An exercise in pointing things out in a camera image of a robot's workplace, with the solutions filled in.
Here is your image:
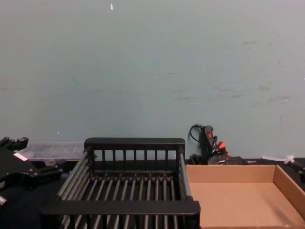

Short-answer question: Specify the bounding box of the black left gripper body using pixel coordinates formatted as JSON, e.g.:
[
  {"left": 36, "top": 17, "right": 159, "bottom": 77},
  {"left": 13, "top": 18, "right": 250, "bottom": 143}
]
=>
[{"left": 0, "top": 145, "right": 41, "bottom": 191}]

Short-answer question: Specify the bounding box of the clear plastic case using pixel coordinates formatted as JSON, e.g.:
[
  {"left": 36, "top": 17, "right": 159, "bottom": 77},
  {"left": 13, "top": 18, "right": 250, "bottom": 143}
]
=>
[{"left": 14, "top": 143, "right": 85, "bottom": 167}]

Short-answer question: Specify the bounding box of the shallow brown cardboard tray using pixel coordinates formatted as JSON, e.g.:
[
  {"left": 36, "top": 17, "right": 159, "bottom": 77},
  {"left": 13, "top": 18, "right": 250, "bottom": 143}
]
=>
[{"left": 185, "top": 164, "right": 305, "bottom": 229}]

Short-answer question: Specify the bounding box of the black rack with steel bars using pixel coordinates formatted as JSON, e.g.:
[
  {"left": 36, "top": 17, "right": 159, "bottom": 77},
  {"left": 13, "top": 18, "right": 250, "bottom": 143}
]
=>
[{"left": 39, "top": 137, "right": 201, "bottom": 229}]

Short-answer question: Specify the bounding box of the black corded tool red switch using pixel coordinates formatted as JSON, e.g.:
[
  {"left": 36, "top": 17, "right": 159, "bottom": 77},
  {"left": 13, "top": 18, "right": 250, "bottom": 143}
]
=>
[{"left": 189, "top": 124, "right": 257, "bottom": 166}]

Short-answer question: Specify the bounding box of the plain pale wall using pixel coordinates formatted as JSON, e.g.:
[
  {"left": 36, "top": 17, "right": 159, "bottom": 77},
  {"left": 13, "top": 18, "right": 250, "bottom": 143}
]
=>
[{"left": 0, "top": 0, "right": 305, "bottom": 159}]

